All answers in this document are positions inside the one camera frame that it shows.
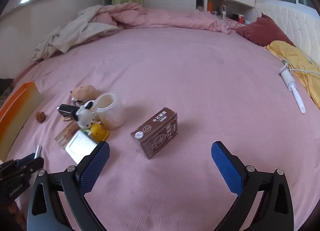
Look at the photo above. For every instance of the brown drink carton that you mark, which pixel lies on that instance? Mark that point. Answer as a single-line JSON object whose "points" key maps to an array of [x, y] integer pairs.
{"points": [[156, 132]]}

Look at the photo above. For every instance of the yellow pillow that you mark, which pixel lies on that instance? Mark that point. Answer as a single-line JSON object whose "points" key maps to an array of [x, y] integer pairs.
{"points": [[299, 64]]}

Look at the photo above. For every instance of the orange bottle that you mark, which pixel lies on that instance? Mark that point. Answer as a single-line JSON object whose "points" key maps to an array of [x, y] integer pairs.
{"points": [[210, 7]]}

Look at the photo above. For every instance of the brown capybara plush keychain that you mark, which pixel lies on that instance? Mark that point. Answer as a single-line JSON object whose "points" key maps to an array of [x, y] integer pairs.
{"points": [[84, 93]]}

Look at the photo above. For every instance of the pink bed sheet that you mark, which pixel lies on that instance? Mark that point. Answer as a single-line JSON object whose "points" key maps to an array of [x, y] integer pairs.
{"points": [[182, 90]]}

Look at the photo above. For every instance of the clear tape roll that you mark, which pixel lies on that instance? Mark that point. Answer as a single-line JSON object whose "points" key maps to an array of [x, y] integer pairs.
{"points": [[110, 111]]}

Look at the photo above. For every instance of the white card pack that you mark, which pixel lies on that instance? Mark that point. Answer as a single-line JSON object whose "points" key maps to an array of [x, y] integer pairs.
{"points": [[80, 146]]}

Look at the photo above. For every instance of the brown wooden block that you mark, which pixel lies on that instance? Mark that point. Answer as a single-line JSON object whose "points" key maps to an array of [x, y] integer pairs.
{"points": [[63, 138]]}

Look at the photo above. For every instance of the orange gradient paper box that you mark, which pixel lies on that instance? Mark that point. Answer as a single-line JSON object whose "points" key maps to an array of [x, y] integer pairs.
{"points": [[15, 112]]}

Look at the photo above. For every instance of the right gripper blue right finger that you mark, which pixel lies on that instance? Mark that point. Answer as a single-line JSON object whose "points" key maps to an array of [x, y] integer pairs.
{"points": [[275, 211]]}

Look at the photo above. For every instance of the red can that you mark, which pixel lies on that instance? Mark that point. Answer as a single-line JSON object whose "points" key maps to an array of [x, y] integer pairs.
{"points": [[241, 19]]}

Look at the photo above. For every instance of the beige clothing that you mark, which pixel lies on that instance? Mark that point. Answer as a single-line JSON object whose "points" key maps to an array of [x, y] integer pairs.
{"points": [[83, 29]]}

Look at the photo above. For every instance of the pink duvet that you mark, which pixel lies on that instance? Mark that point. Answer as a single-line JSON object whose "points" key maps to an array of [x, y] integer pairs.
{"points": [[133, 15]]}

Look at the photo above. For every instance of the white tufted headboard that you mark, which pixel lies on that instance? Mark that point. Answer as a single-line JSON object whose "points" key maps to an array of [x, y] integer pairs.
{"points": [[301, 28]]}

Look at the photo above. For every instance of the white dog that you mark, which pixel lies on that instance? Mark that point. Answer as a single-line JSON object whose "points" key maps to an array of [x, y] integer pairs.
{"points": [[89, 123]]}

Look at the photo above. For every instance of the dark red pillow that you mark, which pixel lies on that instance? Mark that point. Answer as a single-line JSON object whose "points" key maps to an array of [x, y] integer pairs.
{"points": [[263, 32]]}

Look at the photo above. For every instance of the black clip device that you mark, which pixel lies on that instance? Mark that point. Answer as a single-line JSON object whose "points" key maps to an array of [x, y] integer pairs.
{"points": [[67, 110]]}

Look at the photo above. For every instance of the walnut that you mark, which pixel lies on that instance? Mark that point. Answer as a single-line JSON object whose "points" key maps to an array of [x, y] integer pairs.
{"points": [[40, 116]]}

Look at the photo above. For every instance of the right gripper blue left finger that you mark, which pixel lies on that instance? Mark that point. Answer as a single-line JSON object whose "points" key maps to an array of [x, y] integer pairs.
{"points": [[45, 211]]}

